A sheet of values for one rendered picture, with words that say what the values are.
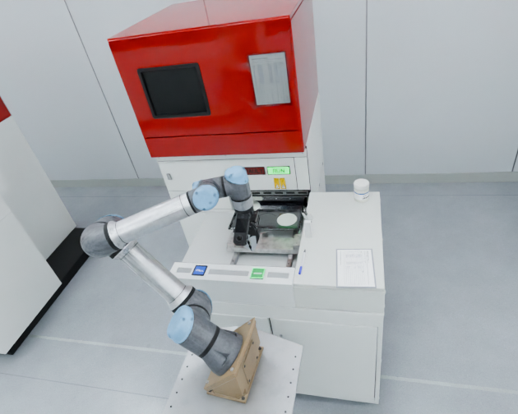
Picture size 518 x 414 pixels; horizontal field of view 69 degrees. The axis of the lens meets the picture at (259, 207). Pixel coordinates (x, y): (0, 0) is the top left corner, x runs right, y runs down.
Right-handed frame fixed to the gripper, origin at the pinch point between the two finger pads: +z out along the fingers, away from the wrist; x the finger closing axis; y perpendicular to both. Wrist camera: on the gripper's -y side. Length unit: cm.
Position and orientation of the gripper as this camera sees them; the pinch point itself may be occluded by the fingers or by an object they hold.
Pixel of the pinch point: (251, 249)
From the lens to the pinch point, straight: 148.5
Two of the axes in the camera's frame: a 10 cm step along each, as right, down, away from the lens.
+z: 1.6, 7.9, 5.9
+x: -9.6, 0.0, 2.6
